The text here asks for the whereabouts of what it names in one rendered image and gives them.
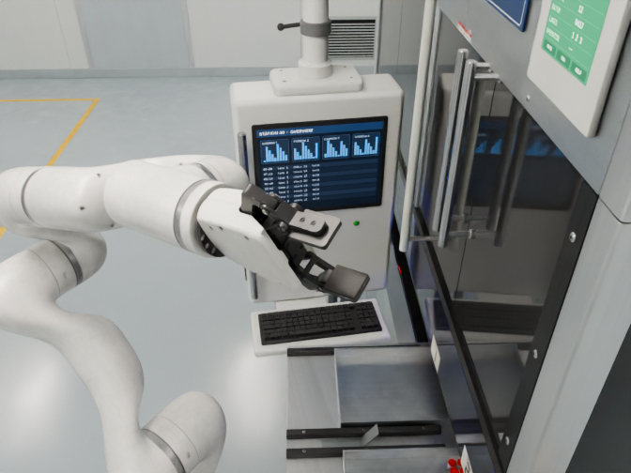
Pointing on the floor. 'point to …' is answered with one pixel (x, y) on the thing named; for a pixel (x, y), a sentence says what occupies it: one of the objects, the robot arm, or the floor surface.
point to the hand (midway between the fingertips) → (341, 261)
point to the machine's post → (584, 328)
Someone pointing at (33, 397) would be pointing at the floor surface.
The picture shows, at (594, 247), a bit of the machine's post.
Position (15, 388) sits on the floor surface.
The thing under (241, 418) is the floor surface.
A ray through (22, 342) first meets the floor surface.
